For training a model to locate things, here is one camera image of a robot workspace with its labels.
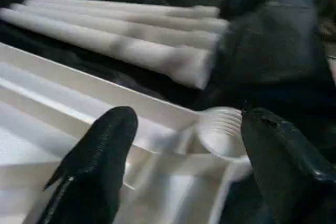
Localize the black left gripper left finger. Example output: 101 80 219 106
37 106 139 224

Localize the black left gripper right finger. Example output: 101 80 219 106
240 108 336 224

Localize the white plastic table top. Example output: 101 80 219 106
0 43 254 224

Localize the white plastic table leg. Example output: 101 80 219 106
0 8 217 90
22 0 230 35
25 0 221 20
9 3 221 52

